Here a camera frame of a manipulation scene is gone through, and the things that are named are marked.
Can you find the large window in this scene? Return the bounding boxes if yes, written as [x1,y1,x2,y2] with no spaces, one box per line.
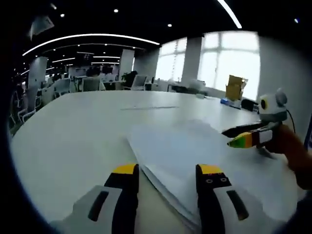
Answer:
[155,37,188,80]
[197,31,261,95]

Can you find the white table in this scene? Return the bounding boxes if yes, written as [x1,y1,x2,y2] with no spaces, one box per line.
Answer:
[11,90,305,234]

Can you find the curved ceiling light strip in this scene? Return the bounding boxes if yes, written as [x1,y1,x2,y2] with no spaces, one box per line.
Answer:
[22,33,160,57]

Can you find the stack of printing papers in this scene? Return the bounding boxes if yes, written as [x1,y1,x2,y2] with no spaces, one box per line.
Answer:
[125,118,299,231]

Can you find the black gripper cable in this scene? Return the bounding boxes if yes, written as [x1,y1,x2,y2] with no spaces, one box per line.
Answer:
[285,109,296,134]

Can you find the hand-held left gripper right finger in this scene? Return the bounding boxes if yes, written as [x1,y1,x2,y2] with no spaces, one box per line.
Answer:
[195,164,281,234]

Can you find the long ceiling light strip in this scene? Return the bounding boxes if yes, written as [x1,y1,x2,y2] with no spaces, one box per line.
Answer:
[216,0,243,29]

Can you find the white mesh office chair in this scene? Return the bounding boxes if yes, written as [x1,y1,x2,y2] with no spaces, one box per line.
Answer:
[124,75,148,91]
[13,90,37,124]
[53,78,71,98]

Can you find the small blue box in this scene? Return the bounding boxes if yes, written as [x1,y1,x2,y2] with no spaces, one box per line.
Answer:
[220,97,241,108]

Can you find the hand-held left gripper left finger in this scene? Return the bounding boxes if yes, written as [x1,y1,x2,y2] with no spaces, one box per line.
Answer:
[50,163,140,234]

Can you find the green potted plant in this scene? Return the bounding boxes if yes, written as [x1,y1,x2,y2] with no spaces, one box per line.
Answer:
[121,70,138,86]

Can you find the ceiling air conditioner unit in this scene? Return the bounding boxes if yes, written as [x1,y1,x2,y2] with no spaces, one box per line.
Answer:
[29,15,55,39]

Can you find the brown cardboard box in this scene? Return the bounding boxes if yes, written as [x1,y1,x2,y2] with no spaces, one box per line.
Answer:
[225,75,249,101]

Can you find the clear plastic bag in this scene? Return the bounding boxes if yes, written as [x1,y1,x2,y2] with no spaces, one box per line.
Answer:
[186,78,207,90]

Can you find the person's right hand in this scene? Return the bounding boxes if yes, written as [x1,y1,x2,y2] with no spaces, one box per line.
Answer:
[255,123,299,159]

